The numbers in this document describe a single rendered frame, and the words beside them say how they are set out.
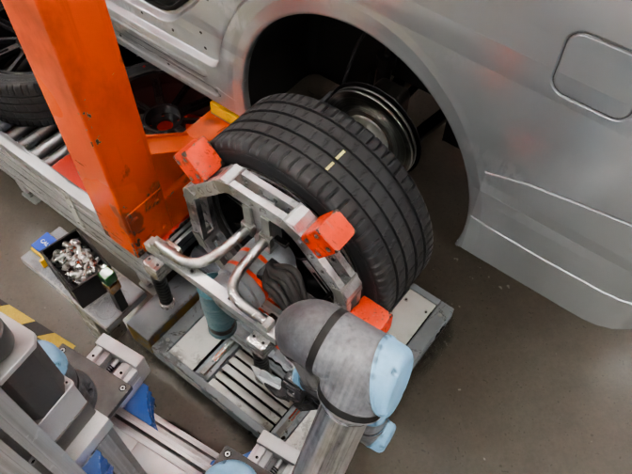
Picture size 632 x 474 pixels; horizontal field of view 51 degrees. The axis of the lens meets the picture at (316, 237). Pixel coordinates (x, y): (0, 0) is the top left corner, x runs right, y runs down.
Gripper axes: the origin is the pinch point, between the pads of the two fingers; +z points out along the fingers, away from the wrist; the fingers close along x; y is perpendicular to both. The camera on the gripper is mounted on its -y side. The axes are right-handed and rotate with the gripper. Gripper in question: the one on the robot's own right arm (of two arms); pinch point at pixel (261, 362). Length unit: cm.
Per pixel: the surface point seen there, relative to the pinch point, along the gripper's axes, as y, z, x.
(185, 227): -56, 75, -47
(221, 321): -22.8, 24.6, -11.5
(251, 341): 12.0, 1.0, 1.1
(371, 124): 10, 14, -75
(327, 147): 35, 8, -41
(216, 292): 15.0, 14.3, -3.6
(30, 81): -32, 158, -57
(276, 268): 19.2, 4.8, -14.5
